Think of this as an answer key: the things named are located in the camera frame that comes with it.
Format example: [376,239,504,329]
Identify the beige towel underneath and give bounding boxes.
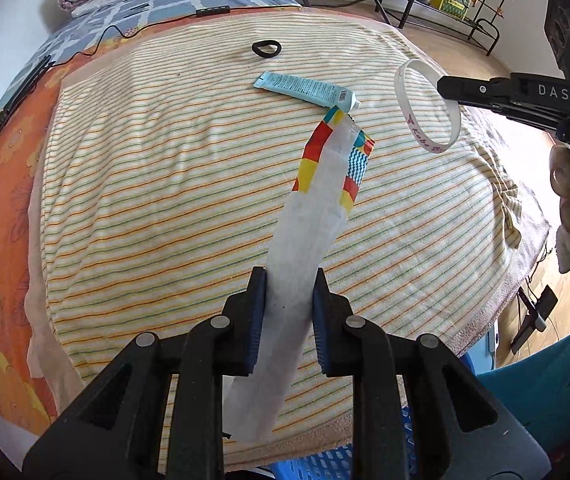
[25,6,551,470]

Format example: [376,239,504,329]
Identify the black hair tie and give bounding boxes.
[251,39,283,59]

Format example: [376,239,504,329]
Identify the blue checked bedsheet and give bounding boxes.
[0,0,298,107]

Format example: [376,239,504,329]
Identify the black clothes rack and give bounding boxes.
[404,0,526,58]

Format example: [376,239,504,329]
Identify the blue plastic trash basket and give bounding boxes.
[269,405,417,480]

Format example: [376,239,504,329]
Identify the orange floral bedsheet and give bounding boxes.
[0,8,307,436]

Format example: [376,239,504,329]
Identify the striped yellow towel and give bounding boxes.
[39,12,524,441]

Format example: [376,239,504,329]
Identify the white wristband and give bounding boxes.
[395,58,462,154]

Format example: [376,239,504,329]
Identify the light blue cream tube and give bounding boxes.
[253,72,360,113]

